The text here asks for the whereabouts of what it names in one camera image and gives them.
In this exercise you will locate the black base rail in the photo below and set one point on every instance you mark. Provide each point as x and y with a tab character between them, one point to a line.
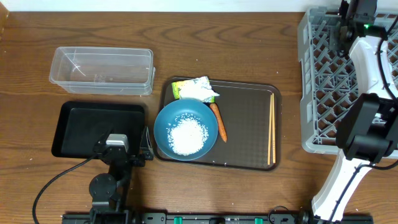
161	218

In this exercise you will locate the orange carrot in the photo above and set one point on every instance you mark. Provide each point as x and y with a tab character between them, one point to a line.
221	128

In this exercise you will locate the brown serving tray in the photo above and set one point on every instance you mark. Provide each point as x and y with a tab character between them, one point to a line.
244	108

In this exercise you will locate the pile of white rice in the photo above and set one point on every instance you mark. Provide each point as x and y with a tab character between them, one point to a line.
187	135

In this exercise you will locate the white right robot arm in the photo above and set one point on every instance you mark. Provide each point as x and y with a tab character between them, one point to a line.
368	132

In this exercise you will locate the dark blue plate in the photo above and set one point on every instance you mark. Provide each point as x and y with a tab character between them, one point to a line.
178	107

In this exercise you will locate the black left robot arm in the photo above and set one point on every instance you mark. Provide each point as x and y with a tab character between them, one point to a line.
109	190

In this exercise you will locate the clear plastic bin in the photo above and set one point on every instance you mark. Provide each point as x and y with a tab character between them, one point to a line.
103	70

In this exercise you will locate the crumpled yellow snack wrapper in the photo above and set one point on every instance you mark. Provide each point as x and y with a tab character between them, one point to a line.
194	89

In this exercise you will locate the wooden chopstick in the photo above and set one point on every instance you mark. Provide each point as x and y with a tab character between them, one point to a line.
269	132
273	129

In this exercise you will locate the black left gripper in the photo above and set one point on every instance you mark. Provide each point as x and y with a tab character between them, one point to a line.
148	150

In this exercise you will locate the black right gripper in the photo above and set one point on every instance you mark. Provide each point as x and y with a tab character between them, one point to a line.
334	42

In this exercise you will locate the grey dishwasher rack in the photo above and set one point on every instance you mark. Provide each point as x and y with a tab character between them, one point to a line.
329	82

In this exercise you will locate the black plastic bin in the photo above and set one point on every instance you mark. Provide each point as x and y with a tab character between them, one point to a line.
81	124

